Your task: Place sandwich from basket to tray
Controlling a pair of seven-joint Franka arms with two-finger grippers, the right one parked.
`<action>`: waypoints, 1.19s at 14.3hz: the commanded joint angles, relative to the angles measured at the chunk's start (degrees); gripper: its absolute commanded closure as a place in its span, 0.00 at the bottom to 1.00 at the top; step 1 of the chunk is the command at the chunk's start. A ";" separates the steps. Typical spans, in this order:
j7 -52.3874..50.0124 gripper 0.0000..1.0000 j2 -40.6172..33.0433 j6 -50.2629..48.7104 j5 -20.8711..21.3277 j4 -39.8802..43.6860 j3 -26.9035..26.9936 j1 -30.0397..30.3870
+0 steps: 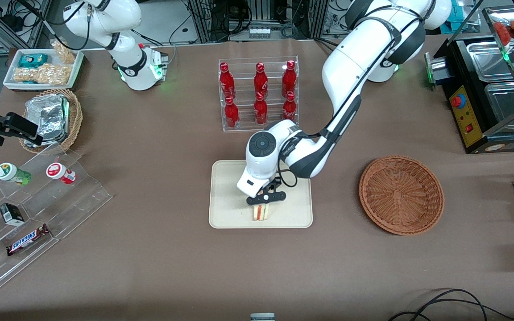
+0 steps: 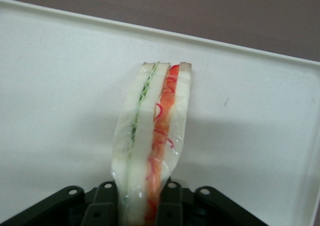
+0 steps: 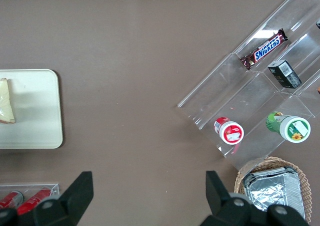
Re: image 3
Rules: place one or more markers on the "clear acrylic tiered shelf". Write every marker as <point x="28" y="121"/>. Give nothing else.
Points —
<point x="225" y="85"/>

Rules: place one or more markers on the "light tan wicker basket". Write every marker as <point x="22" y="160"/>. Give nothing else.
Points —
<point x="304" y="183"/>

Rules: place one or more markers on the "triangular wrapped sandwich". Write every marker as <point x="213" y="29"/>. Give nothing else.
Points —
<point x="6" y="103"/>

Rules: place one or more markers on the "cream white plastic tray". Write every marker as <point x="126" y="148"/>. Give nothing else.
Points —
<point x="37" y="110"/>

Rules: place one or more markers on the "clear acrylic can box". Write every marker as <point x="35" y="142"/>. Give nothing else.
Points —
<point x="55" y="188"/>

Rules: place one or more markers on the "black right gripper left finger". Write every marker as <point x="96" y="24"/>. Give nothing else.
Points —
<point x="77" y="191"/>

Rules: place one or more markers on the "red white lidded cup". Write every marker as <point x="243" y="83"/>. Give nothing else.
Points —
<point x="231" y="133"/>

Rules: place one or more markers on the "red soda can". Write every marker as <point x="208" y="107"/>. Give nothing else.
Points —
<point x="32" y="201"/>
<point x="10" y="198"/>

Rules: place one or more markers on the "green white lidded cup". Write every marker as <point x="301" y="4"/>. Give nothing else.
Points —
<point x="295" y="129"/>

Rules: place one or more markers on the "small black carton box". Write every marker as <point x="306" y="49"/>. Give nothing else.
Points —
<point x="285" y="74"/>

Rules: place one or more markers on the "Snickers chocolate bar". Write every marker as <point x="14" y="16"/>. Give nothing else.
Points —
<point x="266" y="49"/>

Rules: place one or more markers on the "aluminium foil container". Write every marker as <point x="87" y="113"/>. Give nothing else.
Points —
<point x="272" y="188"/>

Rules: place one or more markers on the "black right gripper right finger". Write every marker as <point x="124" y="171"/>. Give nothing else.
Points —
<point x="217" y="196"/>

